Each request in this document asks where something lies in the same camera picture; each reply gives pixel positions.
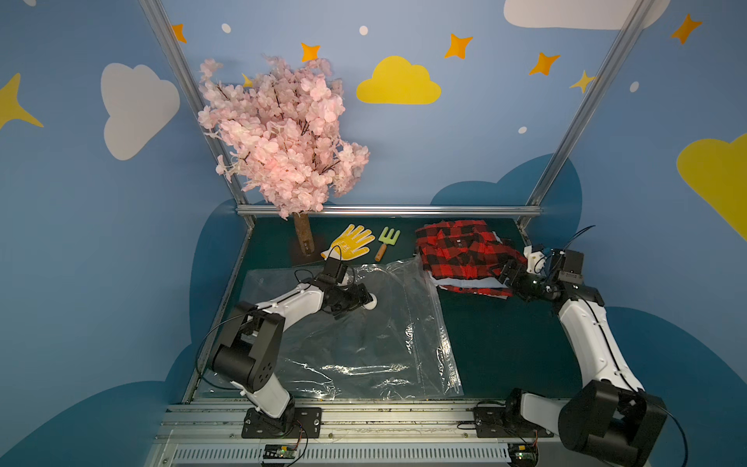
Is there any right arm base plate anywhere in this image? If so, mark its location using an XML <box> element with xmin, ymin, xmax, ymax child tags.
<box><xmin>473</xmin><ymin>405</ymin><xmax>554</xmax><ymax>440</ymax></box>

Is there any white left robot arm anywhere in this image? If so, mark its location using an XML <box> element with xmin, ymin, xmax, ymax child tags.
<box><xmin>206</xmin><ymin>258</ymin><xmax>377</xmax><ymax>421</ymax></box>

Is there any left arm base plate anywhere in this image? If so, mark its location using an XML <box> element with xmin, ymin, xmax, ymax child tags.
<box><xmin>241</xmin><ymin>407</ymin><xmax>323</xmax><ymax>439</ymax></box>

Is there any clear plastic vacuum bag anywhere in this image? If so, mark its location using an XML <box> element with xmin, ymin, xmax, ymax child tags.
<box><xmin>203</xmin><ymin>256</ymin><xmax>465</xmax><ymax>403</ymax></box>

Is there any aluminium frame back bar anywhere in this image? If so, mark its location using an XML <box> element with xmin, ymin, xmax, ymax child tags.
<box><xmin>235</xmin><ymin>203</ymin><xmax>543</xmax><ymax>218</ymax></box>

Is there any pink artificial blossom tree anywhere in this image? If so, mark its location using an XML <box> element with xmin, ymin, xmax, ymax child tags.
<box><xmin>198</xmin><ymin>56</ymin><xmax>370</xmax><ymax>255</ymax></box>

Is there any green circuit board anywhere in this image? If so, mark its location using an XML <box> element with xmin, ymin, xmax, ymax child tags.
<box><xmin>508</xmin><ymin>444</ymin><xmax>538</xmax><ymax>467</ymax></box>
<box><xmin>262</xmin><ymin>445</ymin><xmax>297</xmax><ymax>461</ymax></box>

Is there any left aluminium frame post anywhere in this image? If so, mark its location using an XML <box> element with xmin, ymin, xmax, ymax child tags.
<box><xmin>138</xmin><ymin>0</ymin><xmax>248</xmax><ymax>205</ymax></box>

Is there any yellow work glove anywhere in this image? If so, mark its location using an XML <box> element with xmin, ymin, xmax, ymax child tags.
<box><xmin>321</xmin><ymin>224</ymin><xmax>375</xmax><ymax>262</ymax></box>

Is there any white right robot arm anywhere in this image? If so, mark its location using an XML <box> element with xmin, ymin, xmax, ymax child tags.
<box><xmin>498</xmin><ymin>249</ymin><xmax>669</xmax><ymax>466</ymax></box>

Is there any aluminium frame post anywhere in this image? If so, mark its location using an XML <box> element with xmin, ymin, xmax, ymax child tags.
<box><xmin>525</xmin><ymin>0</ymin><xmax>655</xmax><ymax>211</ymax></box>
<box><xmin>138</xmin><ymin>0</ymin><xmax>248</xmax><ymax>205</ymax></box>

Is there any aluminium mounting rail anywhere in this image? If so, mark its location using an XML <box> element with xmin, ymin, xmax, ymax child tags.
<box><xmin>144</xmin><ymin>399</ymin><xmax>601</xmax><ymax>466</ymax></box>

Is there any right green circuit board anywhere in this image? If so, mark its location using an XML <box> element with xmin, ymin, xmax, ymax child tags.
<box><xmin>508</xmin><ymin>444</ymin><xmax>538</xmax><ymax>467</ymax></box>

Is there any light blue shirt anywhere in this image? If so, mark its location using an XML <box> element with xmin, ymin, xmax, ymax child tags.
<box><xmin>427</xmin><ymin>229</ymin><xmax>511</xmax><ymax>288</ymax></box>

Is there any red black checkered cloth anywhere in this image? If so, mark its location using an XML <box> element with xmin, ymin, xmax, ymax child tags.
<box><xmin>441</xmin><ymin>285</ymin><xmax>513</xmax><ymax>300</ymax></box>

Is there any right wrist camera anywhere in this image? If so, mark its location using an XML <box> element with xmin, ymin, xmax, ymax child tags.
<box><xmin>523</xmin><ymin>244</ymin><xmax>547</xmax><ymax>274</ymax></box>

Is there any white round bag valve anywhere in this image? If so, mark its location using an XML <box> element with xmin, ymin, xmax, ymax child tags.
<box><xmin>363</xmin><ymin>294</ymin><xmax>377</xmax><ymax>311</ymax></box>

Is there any left green circuit board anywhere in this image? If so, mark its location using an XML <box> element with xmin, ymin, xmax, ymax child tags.
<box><xmin>262</xmin><ymin>445</ymin><xmax>297</xmax><ymax>461</ymax></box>

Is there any green garden hand fork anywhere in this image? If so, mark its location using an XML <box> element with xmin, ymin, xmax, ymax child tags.
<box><xmin>375</xmin><ymin>227</ymin><xmax>401</xmax><ymax>263</ymax></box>

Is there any right aluminium frame post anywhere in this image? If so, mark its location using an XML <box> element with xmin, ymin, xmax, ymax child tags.
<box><xmin>525</xmin><ymin>0</ymin><xmax>655</xmax><ymax>211</ymax></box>

